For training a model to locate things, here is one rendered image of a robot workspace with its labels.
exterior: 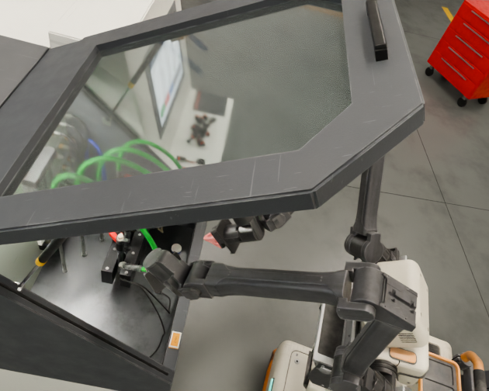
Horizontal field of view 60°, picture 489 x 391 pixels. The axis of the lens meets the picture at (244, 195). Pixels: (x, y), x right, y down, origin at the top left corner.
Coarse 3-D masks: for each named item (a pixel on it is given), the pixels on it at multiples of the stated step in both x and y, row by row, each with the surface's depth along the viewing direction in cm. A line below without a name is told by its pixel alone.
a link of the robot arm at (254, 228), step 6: (252, 222) 115; (258, 222) 117; (240, 228) 118; (246, 228) 116; (252, 228) 115; (258, 228) 116; (240, 234) 117; (246, 234) 116; (252, 234) 115; (258, 234) 116; (264, 234) 117; (246, 240) 118; (252, 240) 117
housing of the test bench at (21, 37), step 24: (0, 0) 141; (24, 0) 144; (48, 0) 147; (72, 0) 151; (0, 24) 133; (24, 24) 135; (48, 24) 138; (0, 48) 120; (24, 48) 123; (48, 48) 126; (0, 72) 114; (24, 72) 116; (0, 96) 108
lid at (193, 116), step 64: (256, 0) 104; (320, 0) 97; (384, 0) 84; (64, 64) 113; (128, 64) 105; (192, 64) 94; (256, 64) 86; (320, 64) 78; (384, 64) 69; (0, 128) 98; (64, 128) 92; (128, 128) 84; (192, 128) 77; (256, 128) 71; (320, 128) 66; (384, 128) 59; (0, 192) 81; (64, 192) 72; (128, 192) 67; (192, 192) 62; (256, 192) 58; (320, 192) 56
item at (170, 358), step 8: (200, 224) 164; (200, 232) 162; (192, 240) 159; (200, 240) 159; (192, 248) 156; (200, 248) 157; (192, 256) 154; (184, 296) 143; (176, 304) 141; (184, 304) 142; (176, 312) 139; (184, 312) 140; (176, 320) 137; (184, 320) 138; (176, 328) 136; (168, 336) 134; (168, 344) 132; (168, 352) 130; (176, 352) 131; (168, 360) 129; (176, 360) 129; (168, 368) 127
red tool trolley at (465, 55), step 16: (464, 0) 431; (480, 0) 440; (464, 16) 433; (480, 16) 418; (448, 32) 453; (464, 32) 436; (480, 32) 422; (448, 48) 456; (464, 48) 439; (480, 48) 424; (432, 64) 478; (448, 64) 458; (464, 64) 442; (480, 64) 427; (448, 80) 464; (464, 80) 445; (480, 80) 430; (464, 96) 453; (480, 96) 452
